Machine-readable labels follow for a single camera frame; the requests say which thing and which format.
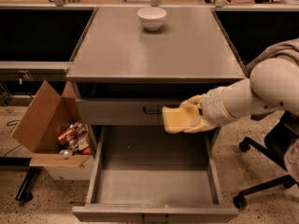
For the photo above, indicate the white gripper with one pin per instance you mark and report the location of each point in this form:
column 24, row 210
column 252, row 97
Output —
column 213, row 104

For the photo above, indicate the yellow sponge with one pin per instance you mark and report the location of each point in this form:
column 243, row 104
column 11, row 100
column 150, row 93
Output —
column 178, row 119

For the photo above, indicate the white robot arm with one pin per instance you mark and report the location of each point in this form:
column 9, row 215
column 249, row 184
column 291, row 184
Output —
column 240, row 100

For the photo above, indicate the grey drawer cabinet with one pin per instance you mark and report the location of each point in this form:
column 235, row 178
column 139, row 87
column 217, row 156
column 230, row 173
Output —
column 118, row 58

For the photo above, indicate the open grey middle drawer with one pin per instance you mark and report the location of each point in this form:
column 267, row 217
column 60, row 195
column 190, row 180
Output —
column 144, row 175

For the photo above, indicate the closed grey top drawer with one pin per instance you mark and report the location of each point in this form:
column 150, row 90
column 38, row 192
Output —
column 122, row 111

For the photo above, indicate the black office chair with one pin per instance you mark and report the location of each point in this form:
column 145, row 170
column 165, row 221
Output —
column 276, row 142

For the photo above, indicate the white ceramic bowl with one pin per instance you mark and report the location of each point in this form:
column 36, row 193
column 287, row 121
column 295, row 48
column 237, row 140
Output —
column 151, row 18

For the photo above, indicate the grey-brown hoodie cloth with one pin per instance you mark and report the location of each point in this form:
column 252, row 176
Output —
column 280, row 50

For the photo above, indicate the red snack packet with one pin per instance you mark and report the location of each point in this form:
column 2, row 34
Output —
column 65, row 137

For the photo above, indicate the brown cardboard box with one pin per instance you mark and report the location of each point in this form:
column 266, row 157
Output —
column 48, row 116

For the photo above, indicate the black desk leg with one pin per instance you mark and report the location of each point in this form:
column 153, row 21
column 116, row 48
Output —
column 25, row 194

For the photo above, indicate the black drawer handle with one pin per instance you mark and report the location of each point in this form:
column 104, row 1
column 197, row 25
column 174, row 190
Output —
column 151, row 111

